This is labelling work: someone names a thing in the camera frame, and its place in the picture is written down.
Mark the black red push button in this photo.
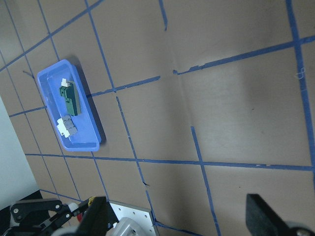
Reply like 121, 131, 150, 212
67, 197, 95, 223

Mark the white grey terminal block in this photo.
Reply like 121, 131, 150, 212
57, 115, 77, 138

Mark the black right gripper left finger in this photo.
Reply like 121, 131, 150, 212
75, 197, 117, 236

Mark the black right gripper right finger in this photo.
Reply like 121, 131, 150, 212
246, 194, 295, 236

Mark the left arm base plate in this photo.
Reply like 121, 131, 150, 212
106, 201, 159, 236

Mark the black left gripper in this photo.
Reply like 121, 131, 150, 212
0, 198, 79, 236

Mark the blue plastic tray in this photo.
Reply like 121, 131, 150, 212
37, 59, 101, 152

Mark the green terminal block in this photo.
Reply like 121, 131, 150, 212
59, 78, 81, 116

